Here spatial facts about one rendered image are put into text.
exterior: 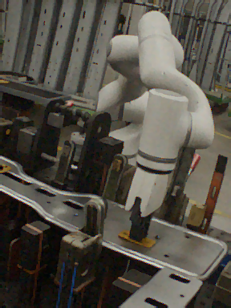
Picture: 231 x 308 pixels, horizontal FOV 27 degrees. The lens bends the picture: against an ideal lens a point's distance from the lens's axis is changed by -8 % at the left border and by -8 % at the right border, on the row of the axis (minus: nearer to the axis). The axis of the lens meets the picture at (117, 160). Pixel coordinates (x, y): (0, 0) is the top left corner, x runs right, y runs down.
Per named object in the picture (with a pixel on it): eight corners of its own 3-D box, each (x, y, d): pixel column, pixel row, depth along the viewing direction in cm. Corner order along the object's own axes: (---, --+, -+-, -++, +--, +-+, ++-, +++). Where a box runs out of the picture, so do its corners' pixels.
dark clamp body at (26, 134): (-2, 235, 159) (10, 127, 147) (22, 224, 171) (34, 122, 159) (22, 248, 155) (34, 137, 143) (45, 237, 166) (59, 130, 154)
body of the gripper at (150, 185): (150, 151, 112) (139, 198, 115) (128, 160, 103) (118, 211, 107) (180, 162, 109) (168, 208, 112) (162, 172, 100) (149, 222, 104)
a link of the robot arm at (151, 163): (149, 142, 111) (146, 155, 112) (131, 149, 103) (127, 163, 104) (183, 154, 108) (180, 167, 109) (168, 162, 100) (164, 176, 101)
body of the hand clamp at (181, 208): (132, 300, 138) (162, 196, 127) (142, 291, 144) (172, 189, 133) (150, 308, 136) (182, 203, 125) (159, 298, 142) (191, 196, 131)
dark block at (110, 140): (74, 265, 152) (96, 139, 139) (86, 258, 158) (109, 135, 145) (87, 271, 150) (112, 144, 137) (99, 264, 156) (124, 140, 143)
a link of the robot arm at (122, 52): (137, 127, 182) (91, 123, 181) (138, 99, 186) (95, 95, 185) (164, 62, 135) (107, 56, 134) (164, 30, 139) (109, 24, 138)
